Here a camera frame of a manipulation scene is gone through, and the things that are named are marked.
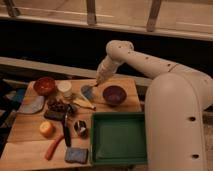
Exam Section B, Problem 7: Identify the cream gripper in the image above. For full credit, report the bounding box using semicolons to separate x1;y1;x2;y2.
96;63;115;85

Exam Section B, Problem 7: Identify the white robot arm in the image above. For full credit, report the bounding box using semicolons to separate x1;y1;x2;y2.
96;40;213;171

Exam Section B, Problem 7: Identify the clear plastic cup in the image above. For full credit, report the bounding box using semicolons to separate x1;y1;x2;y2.
57;80;72;100

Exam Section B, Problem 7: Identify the purple bowl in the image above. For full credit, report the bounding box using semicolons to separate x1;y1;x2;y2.
102;85;127;106

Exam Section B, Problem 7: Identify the blue spoon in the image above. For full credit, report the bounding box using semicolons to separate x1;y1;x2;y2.
81;85;93;100

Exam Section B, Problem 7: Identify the dark grape bunch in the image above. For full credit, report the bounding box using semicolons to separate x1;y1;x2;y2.
47;99;77;114

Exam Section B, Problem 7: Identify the small metal can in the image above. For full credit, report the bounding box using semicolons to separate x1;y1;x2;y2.
74;120;88;138

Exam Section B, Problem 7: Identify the red bowl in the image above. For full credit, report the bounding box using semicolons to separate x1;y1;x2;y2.
33;77;56;96

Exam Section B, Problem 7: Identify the dark green sponge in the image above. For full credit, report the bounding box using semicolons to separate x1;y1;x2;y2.
44;110;64;121

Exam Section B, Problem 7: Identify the green plastic tray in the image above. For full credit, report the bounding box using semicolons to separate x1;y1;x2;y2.
90;112;147;166

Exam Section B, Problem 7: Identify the wooden board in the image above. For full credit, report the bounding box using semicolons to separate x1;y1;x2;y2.
0;78;141;171

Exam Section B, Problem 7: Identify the yellow apple toy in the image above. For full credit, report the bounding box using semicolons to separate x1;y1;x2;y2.
39;121;55;138

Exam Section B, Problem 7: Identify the orange carrot toy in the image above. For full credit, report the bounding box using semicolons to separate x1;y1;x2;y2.
45;135;64;160

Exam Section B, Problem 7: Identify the blue sponge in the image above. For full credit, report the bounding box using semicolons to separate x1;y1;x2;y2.
65;147;88;164

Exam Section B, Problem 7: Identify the black handled spatula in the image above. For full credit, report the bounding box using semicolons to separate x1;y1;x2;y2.
62;107;71;147

